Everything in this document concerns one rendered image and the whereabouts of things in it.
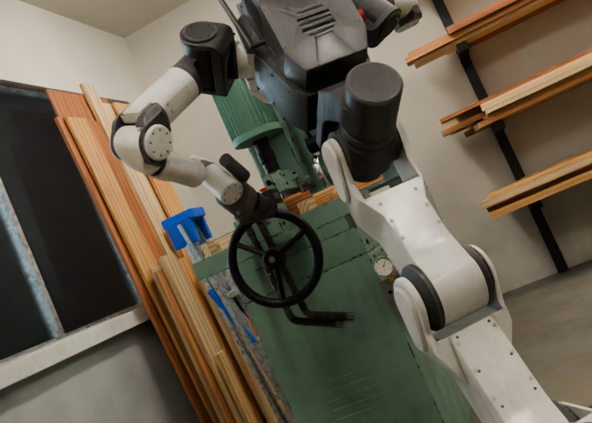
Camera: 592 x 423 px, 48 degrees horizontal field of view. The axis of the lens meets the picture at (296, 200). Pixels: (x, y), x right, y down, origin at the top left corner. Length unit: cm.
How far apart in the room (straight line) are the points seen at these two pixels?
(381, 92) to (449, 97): 314
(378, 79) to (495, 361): 59
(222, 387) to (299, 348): 136
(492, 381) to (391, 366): 77
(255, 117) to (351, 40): 80
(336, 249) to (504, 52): 267
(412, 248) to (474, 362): 25
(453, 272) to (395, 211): 18
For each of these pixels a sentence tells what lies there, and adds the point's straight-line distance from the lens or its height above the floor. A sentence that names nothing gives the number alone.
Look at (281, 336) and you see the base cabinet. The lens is 216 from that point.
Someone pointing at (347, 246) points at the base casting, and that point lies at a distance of 205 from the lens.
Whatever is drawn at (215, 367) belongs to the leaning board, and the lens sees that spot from 345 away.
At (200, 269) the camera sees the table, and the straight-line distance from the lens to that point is 221.
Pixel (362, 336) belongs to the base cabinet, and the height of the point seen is 48.
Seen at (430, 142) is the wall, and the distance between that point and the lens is 443.
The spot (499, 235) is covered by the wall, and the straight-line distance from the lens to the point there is 445.
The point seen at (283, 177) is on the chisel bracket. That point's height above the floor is 104.
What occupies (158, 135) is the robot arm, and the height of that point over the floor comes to 115.
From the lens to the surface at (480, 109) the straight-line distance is 409.
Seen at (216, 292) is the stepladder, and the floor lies 77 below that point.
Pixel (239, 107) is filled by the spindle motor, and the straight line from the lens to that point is 222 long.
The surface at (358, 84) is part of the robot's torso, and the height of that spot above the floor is 106.
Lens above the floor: 82
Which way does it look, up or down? 3 degrees up
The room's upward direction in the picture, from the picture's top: 24 degrees counter-clockwise
